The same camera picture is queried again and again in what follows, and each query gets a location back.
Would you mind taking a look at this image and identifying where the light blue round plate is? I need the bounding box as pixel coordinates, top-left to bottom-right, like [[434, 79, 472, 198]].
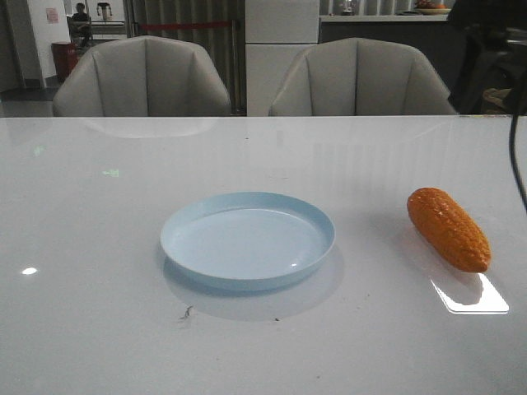
[[160, 192, 335, 291]]

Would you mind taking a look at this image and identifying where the orange plastic corn cob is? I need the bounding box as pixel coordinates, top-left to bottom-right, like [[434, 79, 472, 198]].
[[407, 188, 492, 273]]

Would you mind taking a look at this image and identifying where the dark robot arm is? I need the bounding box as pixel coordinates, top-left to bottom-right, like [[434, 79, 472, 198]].
[[447, 1, 526, 115]]

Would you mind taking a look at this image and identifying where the right beige upholstered chair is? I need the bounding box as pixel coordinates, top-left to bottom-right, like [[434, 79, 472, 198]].
[[268, 38, 455, 116]]

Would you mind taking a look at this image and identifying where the beige upholstered chair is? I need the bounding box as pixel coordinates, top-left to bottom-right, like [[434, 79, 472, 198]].
[[268, 38, 455, 116], [53, 35, 231, 117]]

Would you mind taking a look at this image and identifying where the white cabinet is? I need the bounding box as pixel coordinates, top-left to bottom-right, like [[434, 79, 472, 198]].
[[245, 1, 319, 117]]

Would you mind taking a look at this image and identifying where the left beige upholstered chair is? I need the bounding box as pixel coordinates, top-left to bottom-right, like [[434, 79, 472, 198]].
[[53, 35, 231, 117]]

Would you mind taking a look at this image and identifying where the red barrier belt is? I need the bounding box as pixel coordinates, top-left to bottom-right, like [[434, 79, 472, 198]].
[[138, 21, 232, 31]]

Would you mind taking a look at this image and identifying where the glass jar on counter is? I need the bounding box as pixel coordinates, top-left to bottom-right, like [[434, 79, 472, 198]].
[[333, 0, 359, 16]]

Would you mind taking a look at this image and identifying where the dark grey counter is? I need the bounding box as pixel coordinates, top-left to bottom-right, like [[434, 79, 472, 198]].
[[319, 16, 465, 90]]

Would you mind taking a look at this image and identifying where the red trash bin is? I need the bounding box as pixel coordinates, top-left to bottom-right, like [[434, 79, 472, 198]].
[[51, 42, 78, 82]]

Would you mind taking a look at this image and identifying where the fruit bowl on counter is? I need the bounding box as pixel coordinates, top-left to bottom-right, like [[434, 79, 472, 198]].
[[414, 0, 450, 16]]

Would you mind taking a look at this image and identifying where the seated person in background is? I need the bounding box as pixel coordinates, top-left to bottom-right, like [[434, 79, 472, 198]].
[[68, 2, 91, 49]]

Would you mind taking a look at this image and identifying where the beige cushion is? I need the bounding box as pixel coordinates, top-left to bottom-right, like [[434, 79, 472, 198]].
[[481, 88, 512, 115]]

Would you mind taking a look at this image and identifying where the black cable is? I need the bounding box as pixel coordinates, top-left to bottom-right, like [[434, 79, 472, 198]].
[[509, 86, 527, 215]]

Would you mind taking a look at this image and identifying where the pink wall poster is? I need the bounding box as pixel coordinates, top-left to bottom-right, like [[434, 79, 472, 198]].
[[45, 7, 58, 24]]

